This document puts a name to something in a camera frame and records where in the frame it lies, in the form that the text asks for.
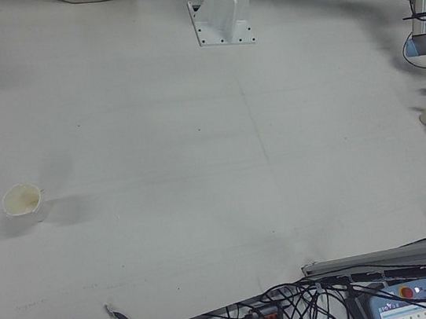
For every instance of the light blue teach pendant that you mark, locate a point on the light blue teach pendant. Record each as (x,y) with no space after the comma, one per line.
(399,300)

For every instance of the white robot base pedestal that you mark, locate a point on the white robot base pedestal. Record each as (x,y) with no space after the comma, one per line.
(222,11)

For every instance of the aluminium profile rail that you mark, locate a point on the aluminium profile rail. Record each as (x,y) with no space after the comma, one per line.
(370,260)

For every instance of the white ceramic cup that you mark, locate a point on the white ceramic cup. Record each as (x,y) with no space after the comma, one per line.
(24,202)

